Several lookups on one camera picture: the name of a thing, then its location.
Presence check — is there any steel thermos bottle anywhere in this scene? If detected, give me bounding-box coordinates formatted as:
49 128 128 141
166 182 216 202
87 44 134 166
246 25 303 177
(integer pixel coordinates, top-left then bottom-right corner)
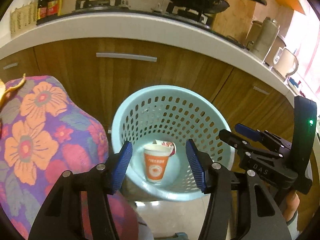
249 17 280 61

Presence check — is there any red paper cup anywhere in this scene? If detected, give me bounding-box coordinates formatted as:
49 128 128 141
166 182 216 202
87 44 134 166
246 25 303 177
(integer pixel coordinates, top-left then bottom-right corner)
153 140 176 157

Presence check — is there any black gas stove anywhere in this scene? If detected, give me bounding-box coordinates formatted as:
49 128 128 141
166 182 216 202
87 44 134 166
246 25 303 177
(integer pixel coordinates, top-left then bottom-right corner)
37 0 245 49

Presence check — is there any orange paper cup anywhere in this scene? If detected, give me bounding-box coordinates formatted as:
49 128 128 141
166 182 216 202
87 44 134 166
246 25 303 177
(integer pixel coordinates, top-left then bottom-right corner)
144 144 171 183

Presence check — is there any dark soy sauce bottle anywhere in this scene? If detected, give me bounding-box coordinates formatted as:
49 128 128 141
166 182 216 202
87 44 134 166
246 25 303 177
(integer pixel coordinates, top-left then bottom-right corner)
47 0 62 16

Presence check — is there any white electric kettle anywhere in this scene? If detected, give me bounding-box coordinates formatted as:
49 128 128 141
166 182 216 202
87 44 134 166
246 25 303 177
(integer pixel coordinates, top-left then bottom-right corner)
273 47 299 77

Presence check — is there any floral tablecloth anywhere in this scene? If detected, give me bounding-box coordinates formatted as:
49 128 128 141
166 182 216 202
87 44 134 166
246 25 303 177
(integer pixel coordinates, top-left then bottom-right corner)
1 76 139 239

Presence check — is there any wooden cutting board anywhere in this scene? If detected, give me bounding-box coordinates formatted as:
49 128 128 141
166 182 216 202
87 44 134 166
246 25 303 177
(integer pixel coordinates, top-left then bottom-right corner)
211 0 256 43

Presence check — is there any light blue trash basket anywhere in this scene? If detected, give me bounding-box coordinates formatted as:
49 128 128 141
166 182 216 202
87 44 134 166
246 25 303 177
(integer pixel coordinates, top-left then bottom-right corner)
111 85 235 202

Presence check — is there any orange peel pale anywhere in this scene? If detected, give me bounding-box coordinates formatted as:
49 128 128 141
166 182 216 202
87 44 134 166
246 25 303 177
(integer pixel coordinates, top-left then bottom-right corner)
0 73 26 106

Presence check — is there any beige utensil basket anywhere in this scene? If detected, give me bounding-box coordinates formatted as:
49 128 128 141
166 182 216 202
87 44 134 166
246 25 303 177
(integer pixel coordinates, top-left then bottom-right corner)
10 2 37 38

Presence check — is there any person's right hand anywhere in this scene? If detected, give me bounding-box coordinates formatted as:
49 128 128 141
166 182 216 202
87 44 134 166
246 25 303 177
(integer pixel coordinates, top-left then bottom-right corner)
283 190 300 222

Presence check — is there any wooden kitchen cabinet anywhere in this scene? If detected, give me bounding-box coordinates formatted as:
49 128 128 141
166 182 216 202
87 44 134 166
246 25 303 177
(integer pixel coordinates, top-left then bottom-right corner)
1 38 293 140

